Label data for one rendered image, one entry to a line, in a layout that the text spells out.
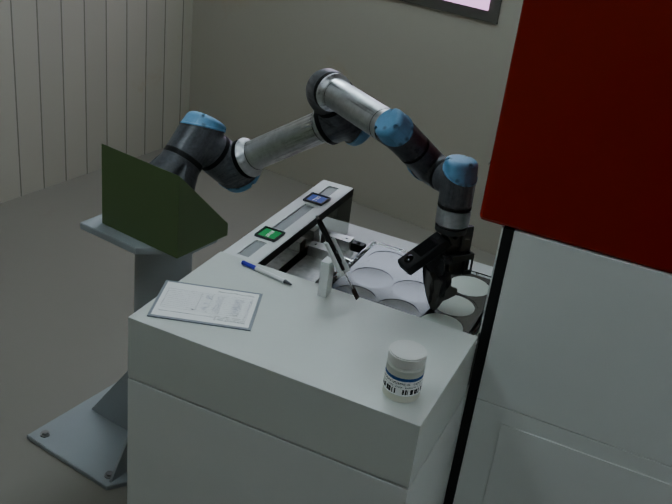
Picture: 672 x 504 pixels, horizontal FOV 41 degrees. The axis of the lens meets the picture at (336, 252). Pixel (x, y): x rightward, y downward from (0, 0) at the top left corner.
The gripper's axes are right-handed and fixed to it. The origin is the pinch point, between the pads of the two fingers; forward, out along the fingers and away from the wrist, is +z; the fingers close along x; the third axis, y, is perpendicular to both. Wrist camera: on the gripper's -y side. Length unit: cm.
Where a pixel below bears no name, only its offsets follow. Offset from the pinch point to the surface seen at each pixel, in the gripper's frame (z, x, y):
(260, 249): -5.6, 28.0, -30.6
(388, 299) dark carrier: 1.1, 7.3, -6.8
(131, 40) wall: 14, 312, 27
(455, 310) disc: 1.2, -2.3, 5.6
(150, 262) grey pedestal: 15, 69, -43
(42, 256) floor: 83, 217, -42
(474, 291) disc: 1.1, 3.8, 15.6
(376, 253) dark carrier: 0.3, 28.2, 2.4
